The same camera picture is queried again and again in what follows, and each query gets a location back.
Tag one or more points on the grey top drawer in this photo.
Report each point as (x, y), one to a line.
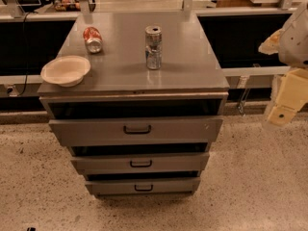
(133, 131)

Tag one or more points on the red soda can lying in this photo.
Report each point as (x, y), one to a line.
(93, 40)

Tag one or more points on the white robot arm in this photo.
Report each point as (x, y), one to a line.
(293, 48)

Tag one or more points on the grey metal drawer cabinet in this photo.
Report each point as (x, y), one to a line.
(190, 82)

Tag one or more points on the metal bracket on rail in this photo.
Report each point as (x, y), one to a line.
(242, 86)

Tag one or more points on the white paper bowl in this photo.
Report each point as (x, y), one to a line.
(67, 71)

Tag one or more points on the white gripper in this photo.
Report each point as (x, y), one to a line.
(295, 43)

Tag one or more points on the grey drawer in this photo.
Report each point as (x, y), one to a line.
(143, 163)
(133, 131)
(143, 186)

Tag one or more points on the silver upright can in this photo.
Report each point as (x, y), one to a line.
(153, 47)

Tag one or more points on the grey middle drawer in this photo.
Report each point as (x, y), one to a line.
(143, 163)

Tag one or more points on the grey bottom drawer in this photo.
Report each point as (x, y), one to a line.
(143, 186)

